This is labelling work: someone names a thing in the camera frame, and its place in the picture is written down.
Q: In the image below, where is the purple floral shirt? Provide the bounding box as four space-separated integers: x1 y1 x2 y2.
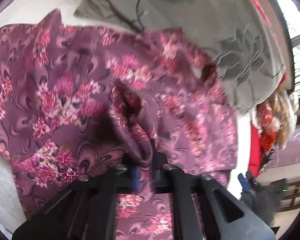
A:
0 10 238 239

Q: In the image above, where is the red cushion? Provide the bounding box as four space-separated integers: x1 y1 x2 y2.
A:
248 125 263 177

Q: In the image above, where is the plastic bag of toys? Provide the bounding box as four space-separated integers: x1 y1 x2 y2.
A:
252 85 299 152

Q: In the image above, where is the white quilted mattress cover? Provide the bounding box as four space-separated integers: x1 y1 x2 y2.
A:
0 0 251 233

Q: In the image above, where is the red patterned bedding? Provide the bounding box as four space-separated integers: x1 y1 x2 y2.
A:
72 0 291 86

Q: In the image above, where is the grey floral pillow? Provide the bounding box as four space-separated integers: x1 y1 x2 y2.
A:
73 0 287 114

